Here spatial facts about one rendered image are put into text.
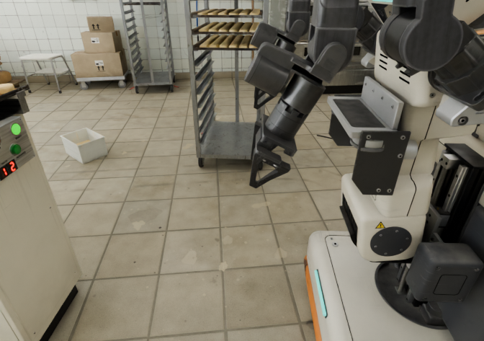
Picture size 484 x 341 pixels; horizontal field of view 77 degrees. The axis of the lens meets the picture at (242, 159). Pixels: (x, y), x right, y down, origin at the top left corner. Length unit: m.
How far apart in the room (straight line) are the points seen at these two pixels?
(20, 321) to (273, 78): 1.13
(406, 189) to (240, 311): 0.88
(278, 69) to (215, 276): 1.19
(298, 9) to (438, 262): 0.71
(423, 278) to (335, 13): 0.66
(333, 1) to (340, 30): 0.04
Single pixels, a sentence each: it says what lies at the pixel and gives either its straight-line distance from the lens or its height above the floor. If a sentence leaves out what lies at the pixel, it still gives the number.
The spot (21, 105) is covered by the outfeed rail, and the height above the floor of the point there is 0.87.
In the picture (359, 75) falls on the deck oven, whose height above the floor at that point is 0.25.
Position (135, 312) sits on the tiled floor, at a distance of 1.48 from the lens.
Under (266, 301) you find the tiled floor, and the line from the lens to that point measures 1.45.
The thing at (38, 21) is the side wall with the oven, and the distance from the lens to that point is 5.26.
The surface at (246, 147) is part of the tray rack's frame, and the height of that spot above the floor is 0.15.
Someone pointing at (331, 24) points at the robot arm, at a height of 1.13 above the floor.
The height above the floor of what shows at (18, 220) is 0.54.
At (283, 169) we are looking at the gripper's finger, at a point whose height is 0.91.
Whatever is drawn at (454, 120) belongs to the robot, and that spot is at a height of 0.99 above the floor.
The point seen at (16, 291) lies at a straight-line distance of 1.27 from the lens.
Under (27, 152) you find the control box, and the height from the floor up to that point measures 0.73.
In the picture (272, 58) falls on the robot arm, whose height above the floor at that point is 1.08.
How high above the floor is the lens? 1.17
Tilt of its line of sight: 29 degrees down
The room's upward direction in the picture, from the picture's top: straight up
